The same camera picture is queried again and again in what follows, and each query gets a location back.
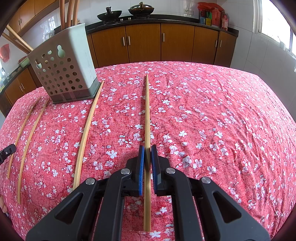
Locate bamboo chopstick group one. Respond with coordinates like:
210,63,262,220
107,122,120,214
59,0,65,30
6,97,42,179

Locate bamboo chopstick group two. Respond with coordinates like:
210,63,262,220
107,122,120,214
16,98,50,205
6,24,33,52

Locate bamboo chopstick group three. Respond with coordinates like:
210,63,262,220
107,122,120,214
73,80,104,190
65,0,75,28

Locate bamboo chopstick group four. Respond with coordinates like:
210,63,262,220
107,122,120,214
2,33,30,54
144,74,151,232

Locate lower wooden kitchen cabinets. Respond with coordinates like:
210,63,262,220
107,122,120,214
0,22,239,117

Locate right kitchen window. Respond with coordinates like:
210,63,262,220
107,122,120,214
253,1,295,56

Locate green basin on counter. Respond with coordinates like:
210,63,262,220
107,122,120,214
19,57,30,68

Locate red floral tablecloth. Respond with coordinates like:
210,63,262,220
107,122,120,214
1,62,295,237

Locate red plastic bag hanging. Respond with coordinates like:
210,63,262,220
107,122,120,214
0,44,10,63

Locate grey perforated utensil holder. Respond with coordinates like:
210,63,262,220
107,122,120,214
28,24,100,104

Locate black gas stove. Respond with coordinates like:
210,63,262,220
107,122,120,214
102,15,156,25

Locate white cup on windowsill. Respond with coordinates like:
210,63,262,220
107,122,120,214
280,41,286,51

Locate dark lidded pot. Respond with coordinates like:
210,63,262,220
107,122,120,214
128,1,154,18

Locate red bags and condiment bottles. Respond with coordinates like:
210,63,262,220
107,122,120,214
197,2,229,31

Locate upper wooden wall cabinets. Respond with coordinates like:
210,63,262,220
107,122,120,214
9,0,59,37

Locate black wok with handle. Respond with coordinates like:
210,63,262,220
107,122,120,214
97,6,122,22

